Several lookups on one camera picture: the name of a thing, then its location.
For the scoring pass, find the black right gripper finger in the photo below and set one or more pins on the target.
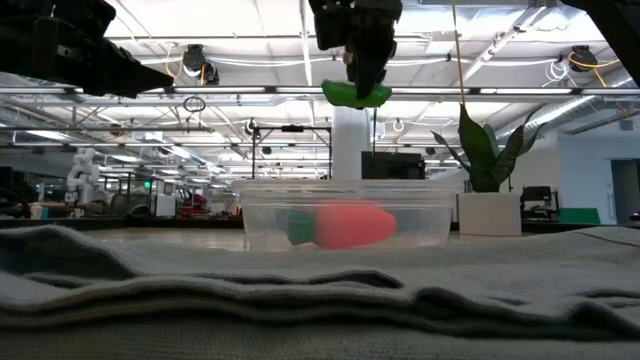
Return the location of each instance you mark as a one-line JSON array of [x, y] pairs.
[[370, 70], [349, 62]]

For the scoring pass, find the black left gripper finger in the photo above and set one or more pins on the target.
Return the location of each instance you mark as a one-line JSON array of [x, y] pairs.
[[127, 93], [140, 72]]

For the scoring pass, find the green toy cucumber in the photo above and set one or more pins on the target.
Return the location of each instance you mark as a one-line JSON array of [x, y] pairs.
[[340, 95]]

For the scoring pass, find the clear plastic tupperware container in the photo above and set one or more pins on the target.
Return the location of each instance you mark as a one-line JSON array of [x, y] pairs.
[[260, 210]]

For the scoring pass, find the white round column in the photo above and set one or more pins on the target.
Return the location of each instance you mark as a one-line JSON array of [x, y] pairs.
[[350, 145]]

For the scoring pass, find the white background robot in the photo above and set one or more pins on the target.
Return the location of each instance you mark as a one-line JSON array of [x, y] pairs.
[[82, 175]]

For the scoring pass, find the black monitor screen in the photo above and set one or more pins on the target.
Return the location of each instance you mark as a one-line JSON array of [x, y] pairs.
[[392, 165]]

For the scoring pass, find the white cabinet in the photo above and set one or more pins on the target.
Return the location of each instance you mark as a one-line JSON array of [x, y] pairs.
[[165, 205]]

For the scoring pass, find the green snake plant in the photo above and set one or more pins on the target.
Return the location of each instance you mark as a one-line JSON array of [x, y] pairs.
[[480, 150]]

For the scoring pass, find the white round plant pot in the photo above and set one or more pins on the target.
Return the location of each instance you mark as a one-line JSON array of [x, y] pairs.
[[490, 215]]

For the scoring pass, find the black equipment cart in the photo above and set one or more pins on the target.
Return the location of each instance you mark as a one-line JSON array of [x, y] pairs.
[[539, 200]]

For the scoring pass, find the grey folded cloth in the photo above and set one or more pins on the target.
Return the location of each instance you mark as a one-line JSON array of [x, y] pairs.
[[320, 300]]

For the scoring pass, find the green board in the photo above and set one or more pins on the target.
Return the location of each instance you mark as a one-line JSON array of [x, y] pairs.
[[580, 216]]

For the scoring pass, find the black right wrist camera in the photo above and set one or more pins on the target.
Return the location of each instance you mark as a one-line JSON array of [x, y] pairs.
[[327, 22]]

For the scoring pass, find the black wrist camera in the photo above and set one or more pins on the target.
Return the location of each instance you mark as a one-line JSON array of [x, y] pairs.
[[85, 15], [327, 22]]

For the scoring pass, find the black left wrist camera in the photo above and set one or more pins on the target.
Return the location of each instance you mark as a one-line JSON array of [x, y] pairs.
[[85, 15]]

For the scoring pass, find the black rig stand frame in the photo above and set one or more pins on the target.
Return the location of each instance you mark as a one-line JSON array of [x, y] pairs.
[[292, 128]]

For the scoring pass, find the black aluminium table frame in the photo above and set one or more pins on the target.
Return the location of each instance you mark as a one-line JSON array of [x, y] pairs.
[[100, 223]]

